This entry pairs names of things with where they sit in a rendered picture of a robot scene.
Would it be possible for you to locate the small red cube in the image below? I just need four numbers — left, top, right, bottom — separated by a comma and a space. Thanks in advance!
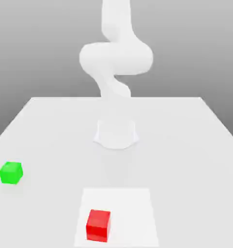
85, 209, 111, 243

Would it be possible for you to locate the small green cube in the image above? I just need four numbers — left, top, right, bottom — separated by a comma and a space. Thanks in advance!
0, 161, 24, 185

